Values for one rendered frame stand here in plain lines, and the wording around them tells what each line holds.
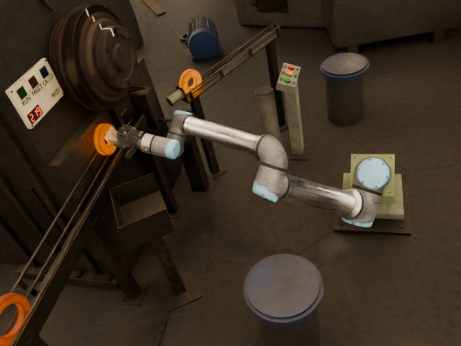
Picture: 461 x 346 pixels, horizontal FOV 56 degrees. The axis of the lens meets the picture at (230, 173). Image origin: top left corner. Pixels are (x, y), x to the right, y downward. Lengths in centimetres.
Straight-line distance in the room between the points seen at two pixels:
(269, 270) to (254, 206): 91
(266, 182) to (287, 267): 36
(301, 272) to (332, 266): 56
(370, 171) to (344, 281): 56
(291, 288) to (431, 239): 98
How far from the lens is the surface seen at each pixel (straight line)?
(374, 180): 218
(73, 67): 199
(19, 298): 181
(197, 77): 262
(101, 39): 203
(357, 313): 222
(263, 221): 260
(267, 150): 180
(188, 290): 239
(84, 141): 215
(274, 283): 180
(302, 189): 190
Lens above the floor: 191
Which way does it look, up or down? 40 degrees down
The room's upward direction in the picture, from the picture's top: 14 degrees counter-clockwise
